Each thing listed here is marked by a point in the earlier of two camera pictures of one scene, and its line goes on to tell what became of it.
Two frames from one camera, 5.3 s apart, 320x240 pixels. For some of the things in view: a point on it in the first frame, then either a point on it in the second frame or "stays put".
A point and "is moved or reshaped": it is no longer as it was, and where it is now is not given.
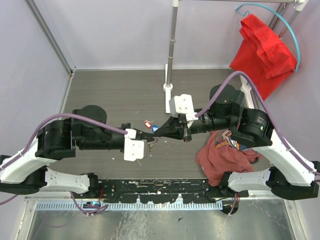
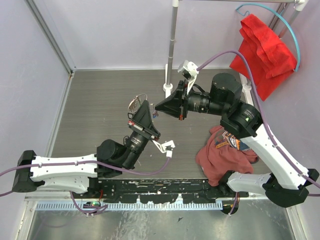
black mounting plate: (196, 191) stays put
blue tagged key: (154, 127) is moved or reshaped
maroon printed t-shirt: (219, 153) stays put
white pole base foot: (168, 89) stays put
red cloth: (263, 57) stays put
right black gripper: (175, 128) -> (177, 105)
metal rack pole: (174, 25) stays put
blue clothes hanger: (277, 12) stays put
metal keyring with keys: (150, 144) -> (135, 103)
